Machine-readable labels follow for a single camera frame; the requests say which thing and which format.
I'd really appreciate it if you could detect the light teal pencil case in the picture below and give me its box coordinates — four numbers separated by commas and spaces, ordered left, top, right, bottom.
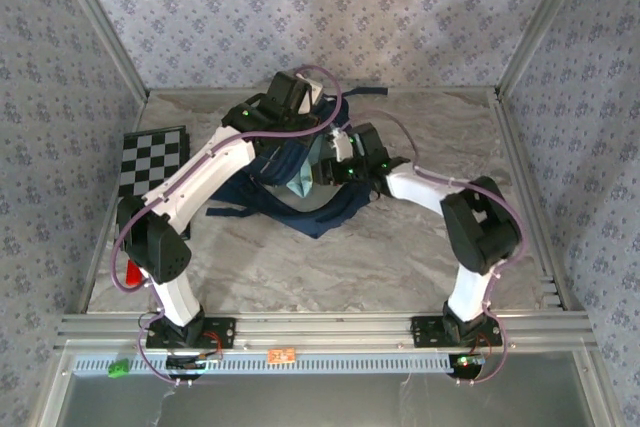
285, 139, 324, 198

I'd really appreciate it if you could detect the navy blue backpack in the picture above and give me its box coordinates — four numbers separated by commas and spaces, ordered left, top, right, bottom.
206, 86, 389, 241

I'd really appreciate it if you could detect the black grey folding chessboard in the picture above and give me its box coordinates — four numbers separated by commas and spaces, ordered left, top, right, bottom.
115, 125, 192, 243

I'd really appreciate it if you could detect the red block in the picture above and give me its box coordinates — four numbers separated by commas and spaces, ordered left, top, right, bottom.
124, 260, 145, 288

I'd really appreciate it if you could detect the grey metal sheet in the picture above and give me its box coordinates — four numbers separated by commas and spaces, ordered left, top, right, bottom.
39, 351, 616, 427

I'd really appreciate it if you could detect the small left circuit board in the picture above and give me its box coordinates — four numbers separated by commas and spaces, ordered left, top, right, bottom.
166, 350, 225, 373

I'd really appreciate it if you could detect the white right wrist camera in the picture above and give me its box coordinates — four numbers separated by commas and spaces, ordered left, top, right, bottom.
327, 127, 355, 162

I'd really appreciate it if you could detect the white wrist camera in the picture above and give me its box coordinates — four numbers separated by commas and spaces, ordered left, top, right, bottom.
327, 127, 355, 162
294, 72, 327, 116

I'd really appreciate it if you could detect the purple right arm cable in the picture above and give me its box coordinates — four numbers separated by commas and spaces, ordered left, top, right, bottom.
347, 107, 529, 388

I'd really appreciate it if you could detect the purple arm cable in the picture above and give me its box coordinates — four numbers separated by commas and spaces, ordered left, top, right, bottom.
347, 107, 529, 388
112, 64, 345, 388

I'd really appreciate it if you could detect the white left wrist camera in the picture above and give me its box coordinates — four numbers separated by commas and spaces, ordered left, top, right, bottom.
294, 72, 327, 116

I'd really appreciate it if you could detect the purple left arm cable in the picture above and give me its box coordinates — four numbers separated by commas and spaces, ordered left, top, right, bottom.
112, 64, 345, 388

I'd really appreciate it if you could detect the aluminium mounting rail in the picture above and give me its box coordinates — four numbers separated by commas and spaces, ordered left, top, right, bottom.
54, 311, 599, 352

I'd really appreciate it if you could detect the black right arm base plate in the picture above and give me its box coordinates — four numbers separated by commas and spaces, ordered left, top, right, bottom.
410, 315, 503, 348

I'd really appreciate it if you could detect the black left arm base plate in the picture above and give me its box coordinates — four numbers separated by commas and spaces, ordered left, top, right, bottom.
145, 316, 237, 350

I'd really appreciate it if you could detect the grey slotted cable duct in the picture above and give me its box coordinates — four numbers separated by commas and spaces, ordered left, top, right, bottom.
73, 352, 457, 376

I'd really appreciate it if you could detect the aluminium frame post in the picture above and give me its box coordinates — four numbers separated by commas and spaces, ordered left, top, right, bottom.
494, 0, 596, 101
49, 0, 150, 103

